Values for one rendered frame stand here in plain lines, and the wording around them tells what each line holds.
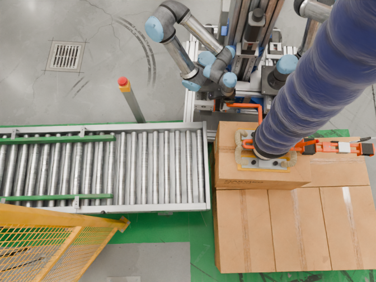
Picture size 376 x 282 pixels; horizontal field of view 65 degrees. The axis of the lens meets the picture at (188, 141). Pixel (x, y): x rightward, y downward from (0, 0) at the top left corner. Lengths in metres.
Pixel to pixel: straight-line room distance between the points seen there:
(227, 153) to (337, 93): 1.09
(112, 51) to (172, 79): 0.77
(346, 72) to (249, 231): 1.64
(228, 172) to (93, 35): 2.42
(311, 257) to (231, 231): 0.60
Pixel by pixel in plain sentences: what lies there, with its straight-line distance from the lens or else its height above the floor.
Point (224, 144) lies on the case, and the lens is 1.98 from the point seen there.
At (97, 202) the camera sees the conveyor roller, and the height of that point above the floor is 0.55.
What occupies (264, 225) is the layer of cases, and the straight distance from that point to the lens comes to 2.36.
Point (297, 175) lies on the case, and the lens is 2.04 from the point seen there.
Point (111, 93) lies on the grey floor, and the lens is 3.28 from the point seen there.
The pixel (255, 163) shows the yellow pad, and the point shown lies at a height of 0.99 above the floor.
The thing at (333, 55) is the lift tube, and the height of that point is 2.14.
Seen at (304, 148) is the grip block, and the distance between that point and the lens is 1.94.
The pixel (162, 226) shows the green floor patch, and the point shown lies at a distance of 2.85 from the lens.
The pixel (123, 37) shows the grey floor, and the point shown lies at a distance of 3.62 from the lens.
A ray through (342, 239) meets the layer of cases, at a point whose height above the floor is 0.54.
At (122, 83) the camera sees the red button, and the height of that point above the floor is 1.04.
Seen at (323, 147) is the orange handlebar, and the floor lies 1.09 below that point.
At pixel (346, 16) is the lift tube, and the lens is 0.85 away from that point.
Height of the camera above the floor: 2.84
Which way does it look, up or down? 73 degrees down
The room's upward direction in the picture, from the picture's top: 3 degrees counter-clockwise
